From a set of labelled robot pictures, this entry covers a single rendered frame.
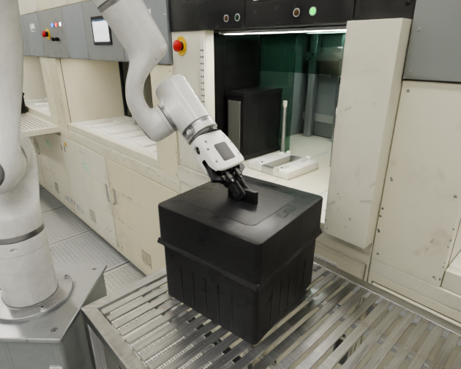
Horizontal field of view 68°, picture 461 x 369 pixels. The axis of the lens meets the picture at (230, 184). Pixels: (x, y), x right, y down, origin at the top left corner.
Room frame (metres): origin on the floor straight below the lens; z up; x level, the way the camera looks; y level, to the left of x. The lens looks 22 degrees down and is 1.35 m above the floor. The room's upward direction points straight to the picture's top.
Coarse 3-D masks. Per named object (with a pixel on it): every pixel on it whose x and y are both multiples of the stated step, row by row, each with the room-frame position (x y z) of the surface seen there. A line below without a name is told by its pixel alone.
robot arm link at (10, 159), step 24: (0, 0) 0.67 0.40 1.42; (0, 24) 0.69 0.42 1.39; (0, 48) 0.69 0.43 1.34; (0, 72) 0.68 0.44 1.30; (0, 96) 0.68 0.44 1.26; (0, 120) 0.66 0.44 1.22; (0, 144) 0.64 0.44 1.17; (0, 168) 0.62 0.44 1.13; (24, 168) 0.68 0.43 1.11; (0, 192) 0.63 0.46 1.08
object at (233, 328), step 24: (168, 264) 0.70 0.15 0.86; (192, 264) 0.65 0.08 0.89; (288, 264) 0.64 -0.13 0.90; (312, 264) 0.75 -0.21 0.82; (168, 288) 0.71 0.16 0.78; (192, 288) 0.65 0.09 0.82; (216, 288) 0.61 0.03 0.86; (240, 288) 0.57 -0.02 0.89; (264, 288) 0.57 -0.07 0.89; (288, 288) 0.65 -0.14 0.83; (216, 312) 0.61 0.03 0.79; (240, 312) 0.57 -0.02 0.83; (264, 312) 0.57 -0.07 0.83; (240, 336) 0.57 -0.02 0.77
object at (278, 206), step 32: (192, 192) 0.78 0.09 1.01; (224, 192) 0.78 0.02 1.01; (256, 192) 0.71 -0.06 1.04; (288, 192) 0.78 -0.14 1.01; (160, 224) 0.71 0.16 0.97; (192, 224) 0.64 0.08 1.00; (224, 224) 0.62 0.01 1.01; (256, 224) 0.62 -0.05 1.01; (288, 224) 0.62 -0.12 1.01; (320, 224) 0.75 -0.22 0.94; (192, 256) 0.64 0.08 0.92; (224, 256) 0.59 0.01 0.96; (256, 256) 0.54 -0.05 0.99; (288, 256) 0.63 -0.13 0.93; (256, 288) 0.54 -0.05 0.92
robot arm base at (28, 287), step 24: (24, 240) 0.67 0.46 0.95; (0, 264) 0.65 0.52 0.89; (24, 264) 0.66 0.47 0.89; (48, 264) 0.71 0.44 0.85; (0, 288) 0.70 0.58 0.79; (24, 288) 0.65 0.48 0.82; (48, 288) 0.69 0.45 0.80; (0, 312) 0.64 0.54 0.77; (24, 312) 0.64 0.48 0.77; (48, 312) 0.65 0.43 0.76
